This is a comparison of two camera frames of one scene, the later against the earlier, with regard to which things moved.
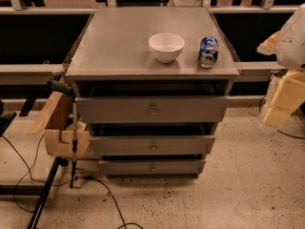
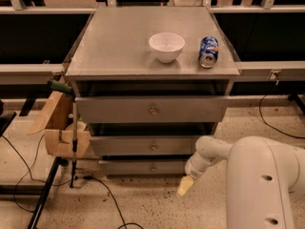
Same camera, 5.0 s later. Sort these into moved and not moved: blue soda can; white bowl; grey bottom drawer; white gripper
Moved: white gripper
Not moved: grey bottom drawer; blue soda can; white bowl
